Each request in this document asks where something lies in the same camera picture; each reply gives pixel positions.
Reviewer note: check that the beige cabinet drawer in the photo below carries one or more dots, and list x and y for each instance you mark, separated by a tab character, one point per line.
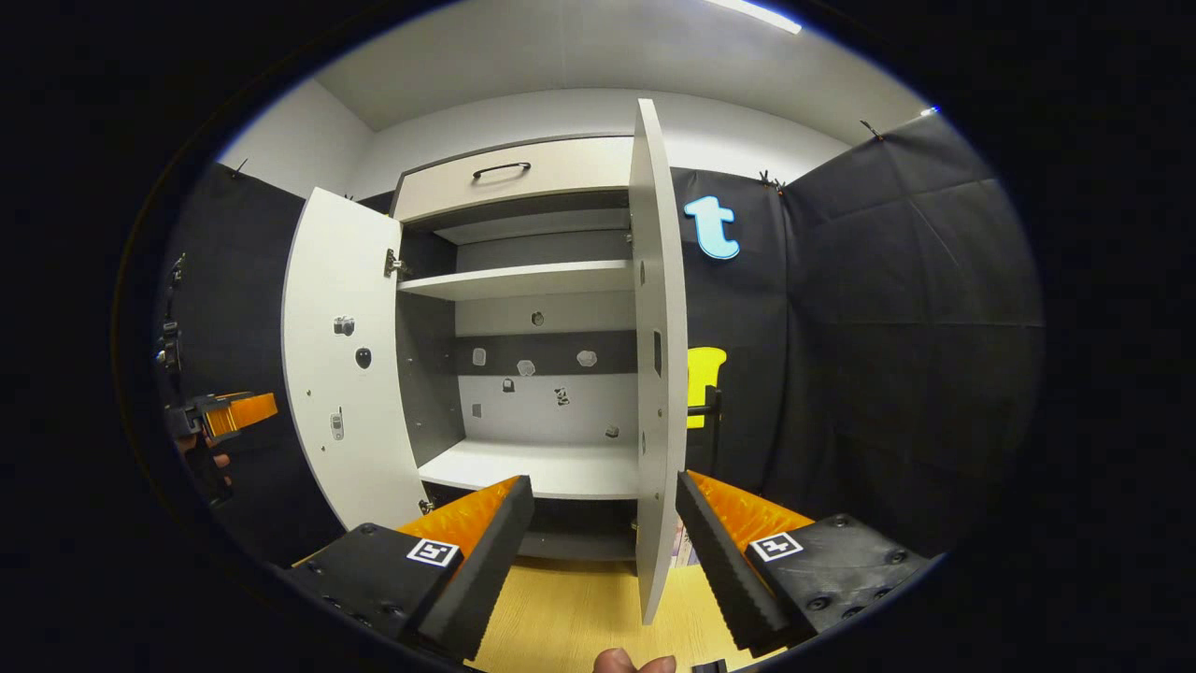
579	173

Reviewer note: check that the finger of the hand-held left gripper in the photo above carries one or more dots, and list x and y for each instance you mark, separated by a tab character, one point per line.
238	413

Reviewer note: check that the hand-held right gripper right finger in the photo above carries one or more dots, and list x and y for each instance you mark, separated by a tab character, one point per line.
724	570

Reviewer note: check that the beige double-door shoe cabinet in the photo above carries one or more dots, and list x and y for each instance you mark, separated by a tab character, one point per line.
523	280

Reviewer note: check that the long ceiling light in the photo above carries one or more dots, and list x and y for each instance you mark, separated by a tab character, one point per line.
757	14

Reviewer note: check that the cabinet door with camera sticker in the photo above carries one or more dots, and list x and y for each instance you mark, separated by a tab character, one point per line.
336	280

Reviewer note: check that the black backdrop cloth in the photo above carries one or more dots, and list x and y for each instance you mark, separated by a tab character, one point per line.
888	374

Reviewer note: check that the cabinet door with cat sticker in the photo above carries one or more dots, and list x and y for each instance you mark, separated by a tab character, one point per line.
654	280

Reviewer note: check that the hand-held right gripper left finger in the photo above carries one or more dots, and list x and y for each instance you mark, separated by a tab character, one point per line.
486	570

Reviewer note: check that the blue book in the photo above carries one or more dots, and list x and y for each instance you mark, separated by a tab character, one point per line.
685	551

